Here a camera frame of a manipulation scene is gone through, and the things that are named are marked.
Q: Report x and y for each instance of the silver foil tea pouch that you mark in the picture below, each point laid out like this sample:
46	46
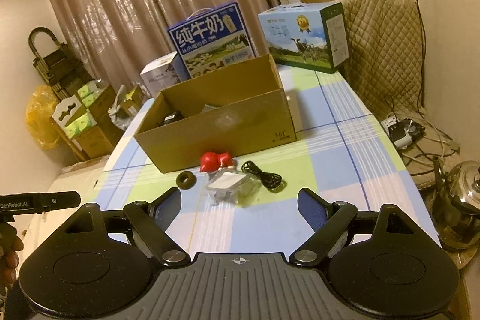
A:
208	107

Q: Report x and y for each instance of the quilted beige chair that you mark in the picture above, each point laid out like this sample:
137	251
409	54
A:
385	64

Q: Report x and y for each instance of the clear bag with white pads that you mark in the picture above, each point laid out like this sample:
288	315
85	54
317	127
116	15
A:
231	187

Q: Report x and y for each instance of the brown hair scrunchie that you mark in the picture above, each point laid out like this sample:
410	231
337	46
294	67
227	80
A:
186	180

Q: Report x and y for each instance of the light blue milk carton box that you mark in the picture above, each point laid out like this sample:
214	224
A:
307	35

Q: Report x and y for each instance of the person's left hand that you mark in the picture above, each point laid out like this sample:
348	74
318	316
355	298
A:
9	254

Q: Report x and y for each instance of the dark blue milk carton box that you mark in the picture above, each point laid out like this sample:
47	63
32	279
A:
212	39

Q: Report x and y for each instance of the brown cardboard box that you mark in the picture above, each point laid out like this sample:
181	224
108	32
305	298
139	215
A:
254	116

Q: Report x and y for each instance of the yellow plastic bag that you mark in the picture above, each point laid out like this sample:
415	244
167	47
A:
39	109

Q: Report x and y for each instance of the cardboard box with tissue packs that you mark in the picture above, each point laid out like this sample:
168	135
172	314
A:
91	127

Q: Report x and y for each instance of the red cat figurine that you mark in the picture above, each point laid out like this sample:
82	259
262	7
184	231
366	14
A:
211	161

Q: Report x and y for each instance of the black shaver box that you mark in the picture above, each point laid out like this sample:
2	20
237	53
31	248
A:
171	118

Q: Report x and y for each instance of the black folding cart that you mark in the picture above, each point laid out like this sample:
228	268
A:
61	69

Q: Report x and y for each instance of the checkered bed sheet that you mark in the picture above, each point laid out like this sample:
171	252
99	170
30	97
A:
340	152

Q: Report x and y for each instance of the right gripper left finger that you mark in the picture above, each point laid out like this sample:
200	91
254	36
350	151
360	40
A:
149	222

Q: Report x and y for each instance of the steel kettle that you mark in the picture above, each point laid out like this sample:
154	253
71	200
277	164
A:
455	209

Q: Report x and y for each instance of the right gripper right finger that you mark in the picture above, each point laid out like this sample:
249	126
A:
329	221

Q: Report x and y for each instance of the white humidifier box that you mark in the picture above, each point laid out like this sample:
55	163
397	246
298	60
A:
163	73

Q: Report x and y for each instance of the plastic bag with boxes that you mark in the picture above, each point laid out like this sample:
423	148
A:
126	105

